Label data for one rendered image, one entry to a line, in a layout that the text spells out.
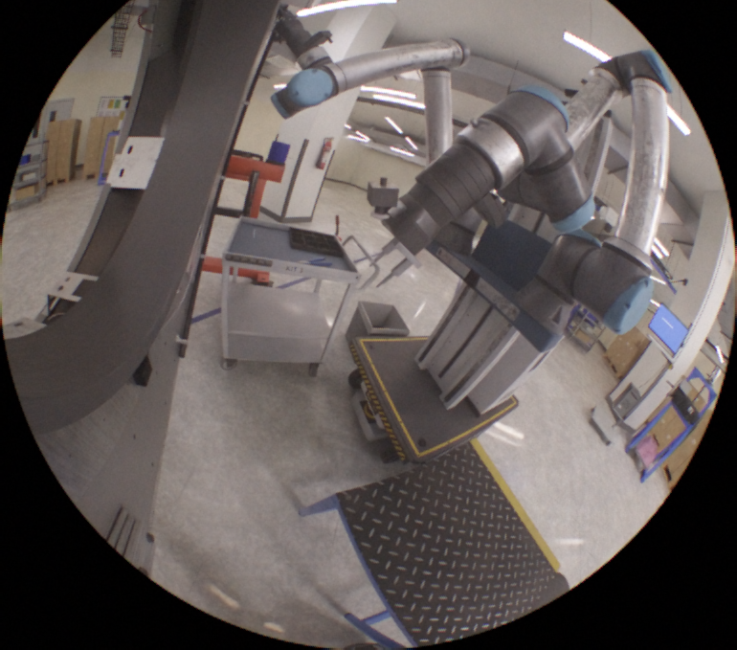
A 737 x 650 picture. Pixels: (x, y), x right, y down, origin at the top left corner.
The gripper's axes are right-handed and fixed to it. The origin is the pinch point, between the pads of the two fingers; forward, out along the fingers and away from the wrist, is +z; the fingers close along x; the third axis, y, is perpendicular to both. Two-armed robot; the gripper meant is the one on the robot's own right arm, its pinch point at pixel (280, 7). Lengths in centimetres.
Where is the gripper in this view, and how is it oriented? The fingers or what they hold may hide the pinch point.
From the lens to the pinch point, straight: 85.9
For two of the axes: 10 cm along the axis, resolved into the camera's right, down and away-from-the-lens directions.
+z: -4.7, -6.2, -6.3
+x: 4.5, -7.8, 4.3
